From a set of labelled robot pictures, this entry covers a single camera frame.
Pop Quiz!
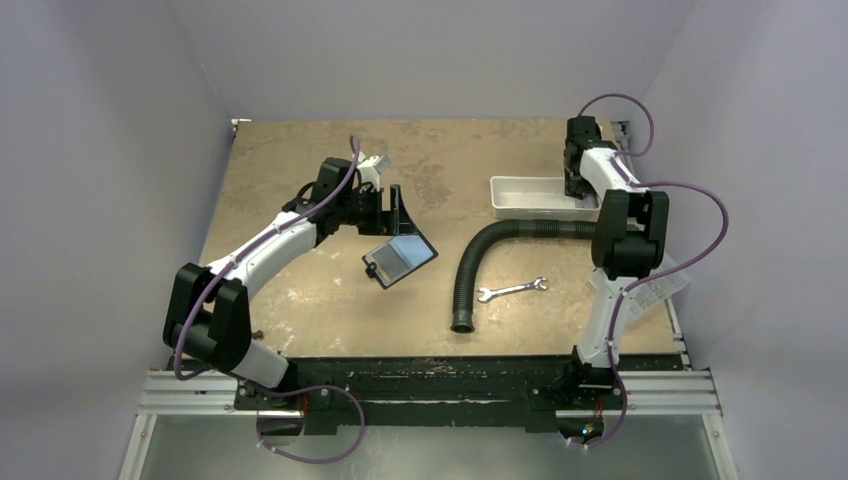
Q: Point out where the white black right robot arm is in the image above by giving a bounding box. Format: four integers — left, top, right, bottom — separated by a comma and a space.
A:
561, 115, 670, 407

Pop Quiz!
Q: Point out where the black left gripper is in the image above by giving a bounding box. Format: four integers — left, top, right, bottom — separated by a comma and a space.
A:
337, 185, 416, 236

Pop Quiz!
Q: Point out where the clear plastic organizer box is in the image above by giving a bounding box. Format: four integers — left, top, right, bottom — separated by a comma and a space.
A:
618, 271, 691, 325

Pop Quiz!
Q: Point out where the silver open-end wrench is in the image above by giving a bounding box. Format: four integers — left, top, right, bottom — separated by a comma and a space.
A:
477, 277, 548, 303

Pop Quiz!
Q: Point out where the grey corrugated hose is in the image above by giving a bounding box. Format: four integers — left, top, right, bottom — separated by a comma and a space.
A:
450, 218, 601, 335

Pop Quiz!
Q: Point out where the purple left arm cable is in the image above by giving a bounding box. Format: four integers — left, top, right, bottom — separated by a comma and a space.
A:
172, 135, 367, 465

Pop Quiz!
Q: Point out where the black leather card holder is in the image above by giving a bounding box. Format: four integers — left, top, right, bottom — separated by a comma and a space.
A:
362, 233, 438, 289

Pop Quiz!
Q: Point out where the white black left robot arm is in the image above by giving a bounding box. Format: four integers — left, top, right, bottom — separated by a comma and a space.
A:
163, 153, 438, 409

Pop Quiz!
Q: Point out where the white plastic tray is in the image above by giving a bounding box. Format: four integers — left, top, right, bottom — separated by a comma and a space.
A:
490, 176, 600, 222

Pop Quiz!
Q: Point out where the black aluminium base frame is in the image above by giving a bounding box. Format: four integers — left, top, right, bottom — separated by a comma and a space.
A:
139, 355, 720, 439

